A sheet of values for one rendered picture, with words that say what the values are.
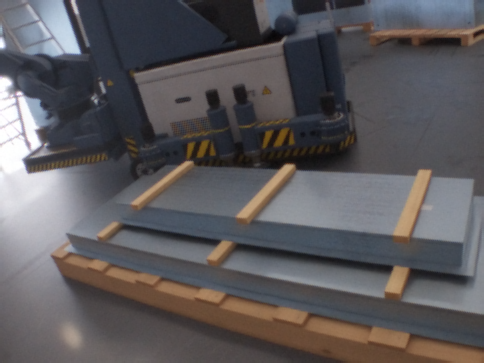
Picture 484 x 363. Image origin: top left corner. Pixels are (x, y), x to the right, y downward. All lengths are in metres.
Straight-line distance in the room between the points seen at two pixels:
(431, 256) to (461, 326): 0.25
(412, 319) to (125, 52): 2.47
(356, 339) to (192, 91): 1.99
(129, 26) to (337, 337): 2.37
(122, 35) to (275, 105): 1.16
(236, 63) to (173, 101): 0.52
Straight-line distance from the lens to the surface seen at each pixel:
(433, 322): 1.46
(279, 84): 2.76
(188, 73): 2.88
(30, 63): 3.63
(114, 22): 3.09
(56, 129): 3.59
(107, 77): 3.21
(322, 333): 1.52
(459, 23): 6.24
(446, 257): 1.49
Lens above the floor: 1.25
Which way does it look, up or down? 27 degrees down
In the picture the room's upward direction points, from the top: 15 degrees counter-clockwise
